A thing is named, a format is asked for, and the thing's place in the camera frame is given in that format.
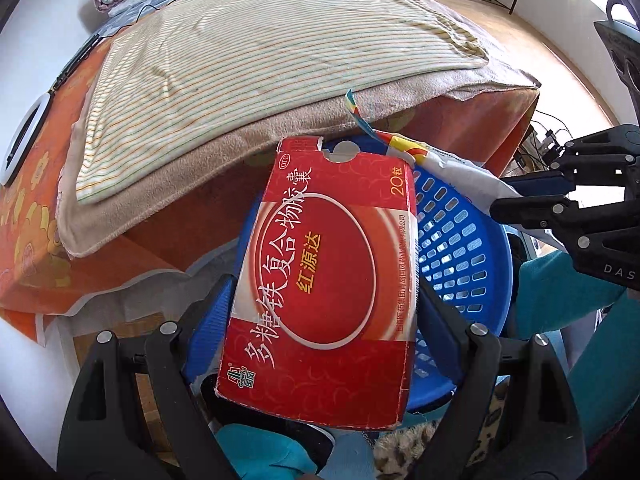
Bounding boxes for person's teal pants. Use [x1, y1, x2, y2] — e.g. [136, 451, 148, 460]
[214, 249, 640, 480]

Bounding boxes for red medicine box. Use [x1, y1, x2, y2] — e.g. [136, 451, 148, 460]
[214, 135, 418, 432]

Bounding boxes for white ring light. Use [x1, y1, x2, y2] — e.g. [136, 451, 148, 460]
[0, 92, 54, 187]

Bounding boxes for beige towel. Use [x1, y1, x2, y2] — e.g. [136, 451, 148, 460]
[55, 0, 542, 259]

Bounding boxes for black tripod stick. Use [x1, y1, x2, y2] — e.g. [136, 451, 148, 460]
[51, 32, 104, 94]

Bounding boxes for blue plastic basket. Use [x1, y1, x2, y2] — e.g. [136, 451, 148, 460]
[239, 137, 514, 414]

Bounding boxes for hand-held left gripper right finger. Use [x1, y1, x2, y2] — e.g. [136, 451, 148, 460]
[416, 275, 588, 480]

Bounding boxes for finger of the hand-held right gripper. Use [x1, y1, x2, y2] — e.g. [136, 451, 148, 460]
[489, 191, 601, 257]
[502, 142, 582, 199]

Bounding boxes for white colourful plastic bag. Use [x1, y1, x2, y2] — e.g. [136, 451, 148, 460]
[344, 88, 524, 207]

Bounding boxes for leopard print slipper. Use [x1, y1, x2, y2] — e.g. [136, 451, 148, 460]
[372, 394, 507, 480]

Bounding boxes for striped blanket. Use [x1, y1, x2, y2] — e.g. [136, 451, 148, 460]
[75, 0, 489, 206]

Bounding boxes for black adapter with cables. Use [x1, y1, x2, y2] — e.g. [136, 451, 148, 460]
[515, 114, 577, 172]

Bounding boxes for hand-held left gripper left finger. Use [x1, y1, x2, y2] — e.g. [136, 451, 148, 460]
[56, 272, 240, 480]

